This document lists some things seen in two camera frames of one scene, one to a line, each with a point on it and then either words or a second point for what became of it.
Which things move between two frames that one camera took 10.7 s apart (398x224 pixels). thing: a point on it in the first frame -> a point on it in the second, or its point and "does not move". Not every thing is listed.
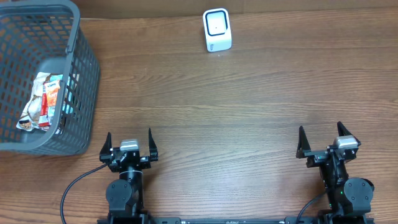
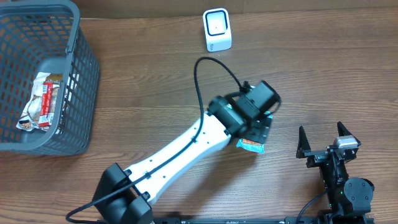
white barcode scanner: (217, 30) does not move
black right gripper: (318, 156) does not move
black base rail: (236, 220) does not move
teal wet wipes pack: (53, 77) -> (252, 145)
